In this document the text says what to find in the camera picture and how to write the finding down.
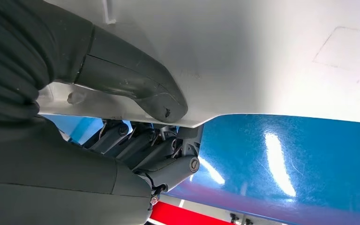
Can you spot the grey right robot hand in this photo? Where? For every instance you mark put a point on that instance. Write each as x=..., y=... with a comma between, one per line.
x=59, y=180

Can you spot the blue metal shelf rack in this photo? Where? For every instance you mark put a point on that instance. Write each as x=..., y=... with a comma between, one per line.
x=291, y=170

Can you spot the red barrier tape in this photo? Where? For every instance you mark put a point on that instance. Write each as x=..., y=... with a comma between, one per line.
x=180, y=216

